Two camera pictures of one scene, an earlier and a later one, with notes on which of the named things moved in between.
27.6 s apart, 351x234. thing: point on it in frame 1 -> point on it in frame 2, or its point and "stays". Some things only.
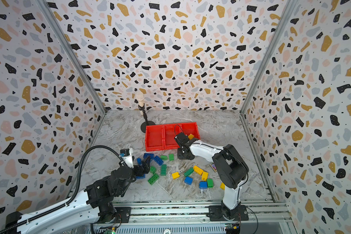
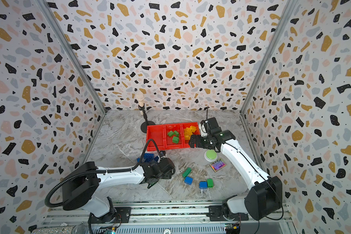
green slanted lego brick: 189,171 stays
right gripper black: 181,142 -> 199,140
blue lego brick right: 203,185 stays
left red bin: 154,138 stays
